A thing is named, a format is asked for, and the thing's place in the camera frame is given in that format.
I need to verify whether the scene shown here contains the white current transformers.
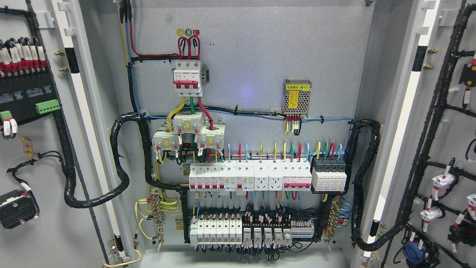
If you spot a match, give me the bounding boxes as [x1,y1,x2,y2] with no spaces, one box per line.
[152,111,225,155]

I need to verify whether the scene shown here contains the red white main breaker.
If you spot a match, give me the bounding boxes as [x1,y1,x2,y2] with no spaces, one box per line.
[172,60,209,97]

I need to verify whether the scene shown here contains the lower relay terminal row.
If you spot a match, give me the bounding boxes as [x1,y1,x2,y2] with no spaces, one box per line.
[240,204,319,254]

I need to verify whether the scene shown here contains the black right cable conduit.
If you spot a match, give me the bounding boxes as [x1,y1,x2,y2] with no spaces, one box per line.
[349,119,382,252]

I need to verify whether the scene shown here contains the grey cabinet door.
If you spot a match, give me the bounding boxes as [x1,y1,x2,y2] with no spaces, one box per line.
[350,0,475,268]
[1,0,112,268]

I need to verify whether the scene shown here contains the white socket breaker row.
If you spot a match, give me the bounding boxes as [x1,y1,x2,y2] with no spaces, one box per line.
[189,159,312,195]

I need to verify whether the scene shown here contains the perforated metal power supply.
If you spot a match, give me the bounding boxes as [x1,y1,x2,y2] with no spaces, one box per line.
[282,79,312,115]

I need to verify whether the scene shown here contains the black surge protector modules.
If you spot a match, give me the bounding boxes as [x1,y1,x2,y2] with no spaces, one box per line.
[311,157,349,195]

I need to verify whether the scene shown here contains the black digital power meter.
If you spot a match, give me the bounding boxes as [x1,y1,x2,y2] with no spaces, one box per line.
[0,71,61,125]

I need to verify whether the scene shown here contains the black cable conduit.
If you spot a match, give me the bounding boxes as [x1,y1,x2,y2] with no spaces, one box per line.
[64,112,190,244]
[349,119,382,252]

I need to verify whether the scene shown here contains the black left cable conduit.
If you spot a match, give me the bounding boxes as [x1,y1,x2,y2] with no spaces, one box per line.
[64,112,190,244]

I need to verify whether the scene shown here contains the white lower breaker row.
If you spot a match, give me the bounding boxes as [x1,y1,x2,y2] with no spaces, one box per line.
[189,215,244,248]

